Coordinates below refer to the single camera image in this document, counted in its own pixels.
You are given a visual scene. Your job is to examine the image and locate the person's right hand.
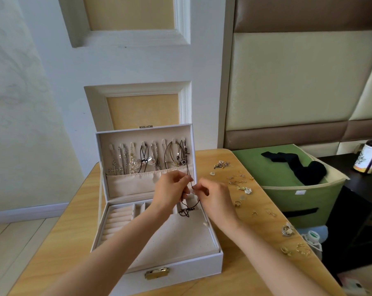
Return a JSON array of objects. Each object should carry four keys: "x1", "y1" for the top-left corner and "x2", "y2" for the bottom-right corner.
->
[{"x1": 191, "y1": 177, "x2": 240, "y2": 229}]

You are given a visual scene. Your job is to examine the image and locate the person's left hand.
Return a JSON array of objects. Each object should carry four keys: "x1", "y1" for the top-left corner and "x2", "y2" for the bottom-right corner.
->
[{"x1": 149, "y1": 170, "x2": 193, "y2": 215}]

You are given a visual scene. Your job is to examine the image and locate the square pendant cord necklace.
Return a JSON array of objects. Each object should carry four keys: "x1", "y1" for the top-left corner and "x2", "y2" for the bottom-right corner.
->
[{"x1": 175, "y1": 137, "x2": 203, "y2": 219}]

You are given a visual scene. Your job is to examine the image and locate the brown cord bead necklace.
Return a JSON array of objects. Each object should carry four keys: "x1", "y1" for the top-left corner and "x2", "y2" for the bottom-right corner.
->
[{"x1": 165, "y1": 139, "x2": 182, "y2": 171}]

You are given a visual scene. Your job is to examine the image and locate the silver link chain necklace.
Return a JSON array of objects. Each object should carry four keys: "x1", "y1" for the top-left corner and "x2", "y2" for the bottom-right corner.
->
[{"x1": 153, "y1": 140, "x2": 161, "y2": 172}]

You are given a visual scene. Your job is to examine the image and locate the bow pendant cord necklace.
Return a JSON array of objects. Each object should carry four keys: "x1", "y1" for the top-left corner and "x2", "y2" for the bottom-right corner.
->
[{"x1": 138, "y1": 142, "x2": 156, "y2": 174}]

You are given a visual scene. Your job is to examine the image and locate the small earrings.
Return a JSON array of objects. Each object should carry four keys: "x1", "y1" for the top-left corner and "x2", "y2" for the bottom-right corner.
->
[{"x1": 209, "y1": 160, "x2": 313, "y2": 258}]

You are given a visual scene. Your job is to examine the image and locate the white jewelry box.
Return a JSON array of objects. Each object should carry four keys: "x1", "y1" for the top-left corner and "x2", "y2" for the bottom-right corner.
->
[{"x1": 90, "y1": 123, "x2": 224, "y2": 296}]

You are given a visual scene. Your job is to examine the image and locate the slim silver rope chain necklace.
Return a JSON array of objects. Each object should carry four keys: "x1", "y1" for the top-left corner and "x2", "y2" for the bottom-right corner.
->
[{"x1": 121, "y1": 143, "x2": 129, "y2": 176}]

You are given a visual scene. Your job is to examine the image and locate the silver cross pendant necklace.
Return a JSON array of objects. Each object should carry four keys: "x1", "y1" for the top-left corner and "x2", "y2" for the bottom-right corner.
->
[{"x1": 106, "y1": 143, "x2": 122, "y2": 177}]

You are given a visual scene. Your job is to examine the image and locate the person's left forearm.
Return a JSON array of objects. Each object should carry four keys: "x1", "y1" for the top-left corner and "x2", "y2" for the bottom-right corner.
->
[{"x1": 43, "y1": 203, "x2": 176, "y2": 296}]

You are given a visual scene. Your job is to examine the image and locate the person's right forearm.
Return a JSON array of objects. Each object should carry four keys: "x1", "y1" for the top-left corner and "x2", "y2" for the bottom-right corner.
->
[{"x1": 218, "y1": 217, "x2": 332, "y2": 296}]

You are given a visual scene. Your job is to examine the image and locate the black cloth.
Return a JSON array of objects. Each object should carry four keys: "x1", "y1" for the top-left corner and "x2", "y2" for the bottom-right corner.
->
[{"x1": 261, "y1": 151, "x2": 328, "y2": 186}]

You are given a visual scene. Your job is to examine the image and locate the black low cabinet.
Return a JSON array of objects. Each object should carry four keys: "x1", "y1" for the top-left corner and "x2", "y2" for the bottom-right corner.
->
[{"x1": 320, "y1": 151, "x2": 372, "y2": 276}]

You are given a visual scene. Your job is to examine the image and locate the dark spray bottle white label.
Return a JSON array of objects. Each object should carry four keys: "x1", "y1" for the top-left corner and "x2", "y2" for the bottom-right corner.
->
[{"x1": 353, "y1": 125, "x2": 372, "y2": 175}]

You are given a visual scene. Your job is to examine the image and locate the beige padded wall panel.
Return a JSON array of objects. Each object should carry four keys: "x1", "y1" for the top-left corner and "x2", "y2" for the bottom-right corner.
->
[{"x1": 222, "y1": 0, "x2": 372, "y2": 150}]

